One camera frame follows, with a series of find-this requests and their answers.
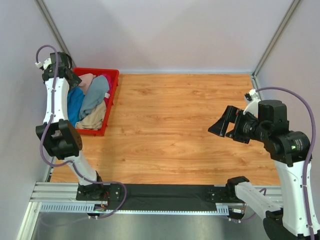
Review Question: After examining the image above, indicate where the pink printed t shirt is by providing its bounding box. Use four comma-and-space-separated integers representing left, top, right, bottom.
77, 73, 96, 95

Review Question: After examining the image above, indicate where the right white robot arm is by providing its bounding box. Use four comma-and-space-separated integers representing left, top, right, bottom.
208, 100, 320, 240

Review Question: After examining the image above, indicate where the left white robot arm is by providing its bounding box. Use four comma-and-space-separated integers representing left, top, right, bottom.
35, 52, 108, 201

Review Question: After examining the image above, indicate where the blue t shirt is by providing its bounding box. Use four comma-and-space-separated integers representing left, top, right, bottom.
67, 87, 85, 127

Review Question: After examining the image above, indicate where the grey-blue t shirt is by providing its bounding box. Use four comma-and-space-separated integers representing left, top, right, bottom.
79, 75, 109, 120

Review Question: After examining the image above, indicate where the red plastic bin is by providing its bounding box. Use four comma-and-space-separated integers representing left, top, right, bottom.
73, 67, 120, 136

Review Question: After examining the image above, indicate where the beige t shirt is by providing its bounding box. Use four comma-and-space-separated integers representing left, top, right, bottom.
75, 101, 107, 130

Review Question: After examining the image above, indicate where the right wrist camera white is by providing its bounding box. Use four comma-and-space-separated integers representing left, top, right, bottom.
244, 89, 261, 116

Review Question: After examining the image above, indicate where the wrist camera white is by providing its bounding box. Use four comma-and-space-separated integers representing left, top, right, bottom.
244, 89, 261, 116
35, 58, 52, 71

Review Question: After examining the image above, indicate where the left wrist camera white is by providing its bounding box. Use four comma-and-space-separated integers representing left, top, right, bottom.
35, 58, 52, 71

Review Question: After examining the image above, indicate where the right frame post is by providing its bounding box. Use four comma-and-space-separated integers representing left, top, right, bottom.
251, 0, 304, 76

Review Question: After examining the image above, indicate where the frame post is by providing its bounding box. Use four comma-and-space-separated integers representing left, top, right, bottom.
34, 0, 72, 57
251, 0, 304, 76

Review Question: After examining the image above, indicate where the left frame post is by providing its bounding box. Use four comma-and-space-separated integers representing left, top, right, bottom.
34, 0, 72, 57

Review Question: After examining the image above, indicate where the aluminium mounting rail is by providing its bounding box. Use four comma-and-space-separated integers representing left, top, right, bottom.
31, 182, 283, 216

